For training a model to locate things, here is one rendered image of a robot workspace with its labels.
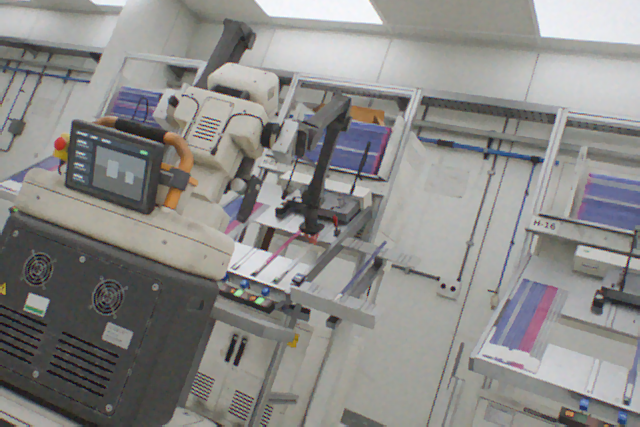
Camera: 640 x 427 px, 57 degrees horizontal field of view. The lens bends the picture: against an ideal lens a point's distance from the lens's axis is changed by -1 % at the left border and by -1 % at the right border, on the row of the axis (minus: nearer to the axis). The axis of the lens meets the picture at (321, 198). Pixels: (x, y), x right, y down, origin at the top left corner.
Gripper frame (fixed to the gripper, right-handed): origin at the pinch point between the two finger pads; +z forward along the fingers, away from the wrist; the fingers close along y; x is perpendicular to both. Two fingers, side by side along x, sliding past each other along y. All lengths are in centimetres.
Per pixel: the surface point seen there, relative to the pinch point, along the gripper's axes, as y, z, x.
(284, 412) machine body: -10, 56, 49
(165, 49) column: 307, 8, -211
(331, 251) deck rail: -9.9, 1.2, 1.0
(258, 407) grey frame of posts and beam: -14, 31, 67
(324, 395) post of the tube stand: -35, 28, 52
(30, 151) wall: 474, 114, -134
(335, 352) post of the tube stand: -34, 17, 39
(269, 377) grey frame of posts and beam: -14, 23, 58
